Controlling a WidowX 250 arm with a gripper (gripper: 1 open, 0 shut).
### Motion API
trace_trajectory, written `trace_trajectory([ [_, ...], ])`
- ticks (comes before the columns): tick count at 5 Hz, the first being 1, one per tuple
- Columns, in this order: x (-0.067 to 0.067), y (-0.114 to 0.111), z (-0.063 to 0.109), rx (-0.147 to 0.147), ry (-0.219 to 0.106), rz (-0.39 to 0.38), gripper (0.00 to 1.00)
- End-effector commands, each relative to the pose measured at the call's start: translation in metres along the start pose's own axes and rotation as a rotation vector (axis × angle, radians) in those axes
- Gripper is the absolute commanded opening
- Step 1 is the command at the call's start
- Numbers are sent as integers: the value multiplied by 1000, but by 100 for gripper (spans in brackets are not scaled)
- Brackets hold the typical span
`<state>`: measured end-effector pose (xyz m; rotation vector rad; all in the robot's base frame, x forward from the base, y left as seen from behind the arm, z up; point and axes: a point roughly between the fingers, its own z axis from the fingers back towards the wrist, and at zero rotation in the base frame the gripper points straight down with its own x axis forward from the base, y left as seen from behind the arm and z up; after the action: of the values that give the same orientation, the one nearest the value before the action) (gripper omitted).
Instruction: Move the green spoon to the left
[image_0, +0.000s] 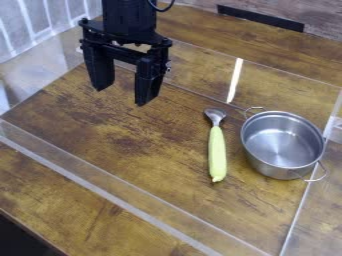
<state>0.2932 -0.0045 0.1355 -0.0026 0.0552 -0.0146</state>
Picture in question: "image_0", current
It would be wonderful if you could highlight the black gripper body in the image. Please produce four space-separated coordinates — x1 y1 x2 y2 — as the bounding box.
79 0 173 66

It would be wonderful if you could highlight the black bar on table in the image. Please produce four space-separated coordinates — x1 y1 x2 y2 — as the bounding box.
217 4 305 32

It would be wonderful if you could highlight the stainless steel pot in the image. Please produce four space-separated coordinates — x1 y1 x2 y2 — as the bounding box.
241 107 329 183

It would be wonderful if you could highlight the clear acrylic enclosure panel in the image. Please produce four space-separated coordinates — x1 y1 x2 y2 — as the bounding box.
0 119 272 256

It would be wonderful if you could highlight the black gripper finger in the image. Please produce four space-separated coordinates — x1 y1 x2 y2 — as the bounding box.
135 57 169 106
82 44 115 91

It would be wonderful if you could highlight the black cable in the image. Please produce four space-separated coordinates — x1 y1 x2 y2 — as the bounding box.
147 0 177 13

